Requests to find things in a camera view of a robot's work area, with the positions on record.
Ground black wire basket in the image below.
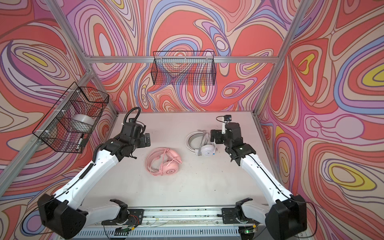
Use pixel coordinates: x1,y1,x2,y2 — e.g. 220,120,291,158
32,82,109,154
151,50,217,86

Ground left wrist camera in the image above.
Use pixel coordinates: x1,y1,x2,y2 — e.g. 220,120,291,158
121,107,146,139

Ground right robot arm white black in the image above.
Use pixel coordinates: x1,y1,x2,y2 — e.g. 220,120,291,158
211,130,308,240

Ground silver tape roll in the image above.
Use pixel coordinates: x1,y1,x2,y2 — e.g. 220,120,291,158
71,114,95,133

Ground white headphones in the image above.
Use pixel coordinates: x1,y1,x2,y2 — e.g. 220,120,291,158
185,130,217,157

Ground pink cat-ear headphones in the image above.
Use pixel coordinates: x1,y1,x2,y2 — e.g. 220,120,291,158
145,148,183,177

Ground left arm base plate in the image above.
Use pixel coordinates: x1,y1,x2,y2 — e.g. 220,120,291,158
102,209,145,227

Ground black wire basket left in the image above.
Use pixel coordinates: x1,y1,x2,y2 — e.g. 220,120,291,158
32,82,109,154

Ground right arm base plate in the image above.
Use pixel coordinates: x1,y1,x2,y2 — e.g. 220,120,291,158
217,207,260,226

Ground black wire basket back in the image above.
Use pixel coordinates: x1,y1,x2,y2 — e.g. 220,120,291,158
151,50,217,86

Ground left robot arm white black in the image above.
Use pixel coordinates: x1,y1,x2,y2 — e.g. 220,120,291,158
38,133,151,240

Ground black marker pen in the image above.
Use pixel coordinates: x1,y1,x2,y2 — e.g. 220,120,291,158
77,134,84,151

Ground aluminium front rail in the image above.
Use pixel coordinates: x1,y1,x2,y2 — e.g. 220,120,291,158
59,205,307,229

